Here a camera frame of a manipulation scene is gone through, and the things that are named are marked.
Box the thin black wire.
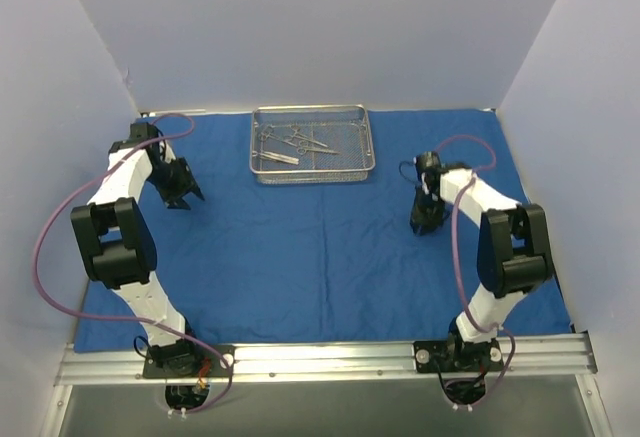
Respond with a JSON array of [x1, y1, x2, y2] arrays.
[[398, 159, 421, 184]]

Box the wire mesh instrument tray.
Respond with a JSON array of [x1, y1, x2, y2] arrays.
[[249, 104, 376, 185]]

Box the steel forceps middle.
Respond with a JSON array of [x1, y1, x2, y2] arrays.
[[285, 125, 328, 149]]

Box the aluminium front rail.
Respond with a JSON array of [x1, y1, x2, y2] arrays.
[[55, 334, 597, 386]]

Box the blue surgical wrap cloth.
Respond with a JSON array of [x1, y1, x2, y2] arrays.
[[73, 108, 573, 354]]

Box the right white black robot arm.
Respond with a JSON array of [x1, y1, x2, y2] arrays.
[[410, 152, 555, 370]]

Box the steel forceps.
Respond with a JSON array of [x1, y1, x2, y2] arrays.
[[259, 126, 297, 147], [285, 125, 328, 149]]

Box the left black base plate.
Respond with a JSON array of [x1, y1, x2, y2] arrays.
[[142, 340, 229, 380]]

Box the steel forceps left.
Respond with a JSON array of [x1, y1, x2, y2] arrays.
[[259, 126, 297, 147]]

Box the steel scissors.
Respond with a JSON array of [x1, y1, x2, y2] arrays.
[[297, 141, 339, 155]]

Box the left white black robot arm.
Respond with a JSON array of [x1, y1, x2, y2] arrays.
[[70, 141, 204, 376]]

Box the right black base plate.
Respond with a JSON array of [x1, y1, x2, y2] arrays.
[[413, 339, 504, 374]]

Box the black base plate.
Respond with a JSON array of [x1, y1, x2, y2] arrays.
[[413, 339, 504, 374], [142, 340, 229, 380]]

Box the steel tweezers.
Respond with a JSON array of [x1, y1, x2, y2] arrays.
[[256, 151, 299, 166]]

